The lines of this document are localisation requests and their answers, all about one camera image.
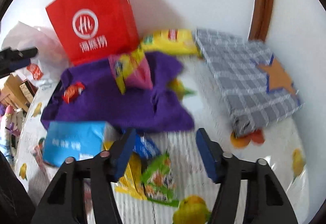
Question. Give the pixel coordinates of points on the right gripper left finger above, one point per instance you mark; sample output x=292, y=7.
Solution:
x=106, y=168

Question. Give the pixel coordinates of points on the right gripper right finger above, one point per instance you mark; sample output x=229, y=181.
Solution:
x=223, y=168

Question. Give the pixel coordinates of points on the blue cookie packet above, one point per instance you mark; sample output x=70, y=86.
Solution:
x=145, y=148

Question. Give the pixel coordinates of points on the red snack packet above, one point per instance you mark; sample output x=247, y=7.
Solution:
x=72, y=92

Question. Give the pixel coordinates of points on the pink yellow snack bag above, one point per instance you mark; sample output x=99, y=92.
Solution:
x=131, y=70

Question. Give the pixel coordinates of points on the yellow snack packet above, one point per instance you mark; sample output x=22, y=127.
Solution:
x=130, y=183

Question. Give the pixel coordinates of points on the white Miniso plastic bag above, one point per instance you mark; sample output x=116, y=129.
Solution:
x=42, y=57

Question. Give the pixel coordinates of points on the blue tissue pack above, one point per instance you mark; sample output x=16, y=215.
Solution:
x=80, y=140

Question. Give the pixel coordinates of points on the green snack packet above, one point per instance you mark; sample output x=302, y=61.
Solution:
x=159, y=182

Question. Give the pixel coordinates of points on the purple plush toy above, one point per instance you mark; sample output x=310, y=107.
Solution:
x=11, y=127

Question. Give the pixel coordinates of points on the purple towel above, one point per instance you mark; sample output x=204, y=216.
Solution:
x=156, y=110

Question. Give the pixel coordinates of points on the grey checked fabric box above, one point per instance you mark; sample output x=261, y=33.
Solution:
x=256, y=88

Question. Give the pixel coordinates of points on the red Haidilao paper bag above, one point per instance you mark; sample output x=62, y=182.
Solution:
x=90, y=30

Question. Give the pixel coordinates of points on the yellow chips bag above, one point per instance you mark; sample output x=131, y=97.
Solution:
x=174, y=42

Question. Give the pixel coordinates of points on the brown wooden door frame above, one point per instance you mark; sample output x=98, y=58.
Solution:
x=263, y=0

